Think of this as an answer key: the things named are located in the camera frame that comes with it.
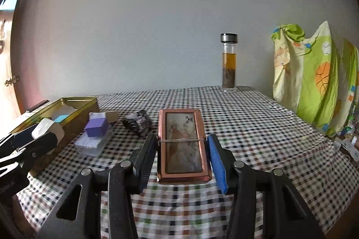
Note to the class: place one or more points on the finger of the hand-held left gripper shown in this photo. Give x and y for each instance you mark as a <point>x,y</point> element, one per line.
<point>42,145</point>
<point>21,138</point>

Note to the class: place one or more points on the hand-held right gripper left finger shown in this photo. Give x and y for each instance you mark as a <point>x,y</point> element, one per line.
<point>145,163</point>

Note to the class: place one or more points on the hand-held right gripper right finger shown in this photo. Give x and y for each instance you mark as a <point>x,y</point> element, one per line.
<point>216,163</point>

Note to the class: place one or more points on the small white box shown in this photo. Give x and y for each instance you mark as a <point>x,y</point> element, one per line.
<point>46,129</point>

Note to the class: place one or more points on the cyan block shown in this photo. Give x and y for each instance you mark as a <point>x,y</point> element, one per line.
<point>60,117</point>

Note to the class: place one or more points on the copper tin with rubber band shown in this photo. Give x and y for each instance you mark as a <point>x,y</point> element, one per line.
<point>182,143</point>

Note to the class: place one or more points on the translucent plastic box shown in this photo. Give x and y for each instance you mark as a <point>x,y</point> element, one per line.
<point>89,147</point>

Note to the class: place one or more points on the gold tin box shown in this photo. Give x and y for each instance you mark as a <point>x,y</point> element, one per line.
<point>81,107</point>

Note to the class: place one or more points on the purple block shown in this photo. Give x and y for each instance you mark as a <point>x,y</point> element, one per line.
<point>96,126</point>

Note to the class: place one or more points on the black flat device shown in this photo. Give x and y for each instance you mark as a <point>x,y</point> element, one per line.
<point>36,106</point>

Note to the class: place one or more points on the checkered tablecloth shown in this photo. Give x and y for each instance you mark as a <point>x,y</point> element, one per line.
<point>252,129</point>

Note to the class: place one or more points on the small beige box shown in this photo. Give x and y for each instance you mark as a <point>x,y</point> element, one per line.
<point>112,116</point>

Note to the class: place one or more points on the glass tea bottle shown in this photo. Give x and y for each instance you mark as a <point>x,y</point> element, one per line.
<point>229,65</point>

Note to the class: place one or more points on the green printed blanket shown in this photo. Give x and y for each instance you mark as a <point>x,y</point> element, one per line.
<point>314,73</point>

